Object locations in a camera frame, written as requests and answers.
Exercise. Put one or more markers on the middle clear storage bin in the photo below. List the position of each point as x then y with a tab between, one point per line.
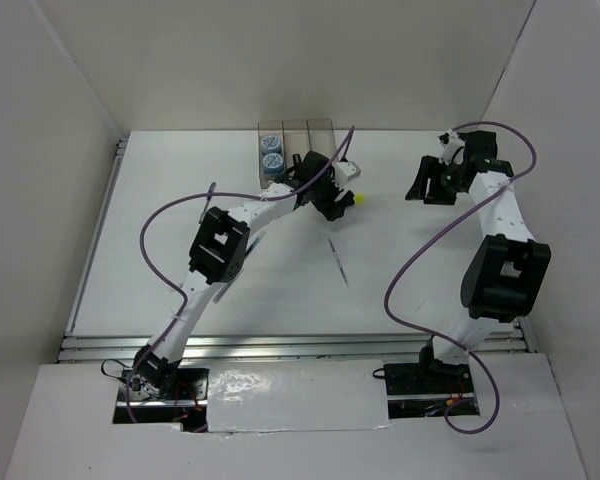
296	141

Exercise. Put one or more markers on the blue ballpoint pen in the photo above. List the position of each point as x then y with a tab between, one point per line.
209	196

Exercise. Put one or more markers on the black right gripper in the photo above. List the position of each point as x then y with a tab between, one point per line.
418	189

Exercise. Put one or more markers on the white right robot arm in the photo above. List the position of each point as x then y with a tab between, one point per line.
504	277

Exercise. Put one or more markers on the clear storage bin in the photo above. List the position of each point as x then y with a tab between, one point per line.
321	136
296	141
268	128

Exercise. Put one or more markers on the dark blue gel pen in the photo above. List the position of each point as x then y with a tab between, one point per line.
254	243

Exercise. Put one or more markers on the left clear storage bin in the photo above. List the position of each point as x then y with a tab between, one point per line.
268	128

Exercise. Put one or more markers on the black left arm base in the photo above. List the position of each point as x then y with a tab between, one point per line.
184	404

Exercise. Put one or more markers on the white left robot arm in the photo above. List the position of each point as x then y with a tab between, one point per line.
219	249

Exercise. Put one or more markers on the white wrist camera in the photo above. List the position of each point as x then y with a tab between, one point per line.
344	173
453	146

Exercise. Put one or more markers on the thin black white pen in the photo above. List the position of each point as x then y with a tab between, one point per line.
338	262

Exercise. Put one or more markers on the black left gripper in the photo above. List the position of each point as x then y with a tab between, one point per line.
330	210

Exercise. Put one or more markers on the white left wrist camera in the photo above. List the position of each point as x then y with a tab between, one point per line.
344	173

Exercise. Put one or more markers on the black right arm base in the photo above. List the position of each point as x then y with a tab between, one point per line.
411	394

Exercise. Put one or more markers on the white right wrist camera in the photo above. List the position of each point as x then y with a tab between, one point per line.
453	146

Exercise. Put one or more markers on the right clear storage bin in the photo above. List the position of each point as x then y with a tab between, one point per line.
321	136

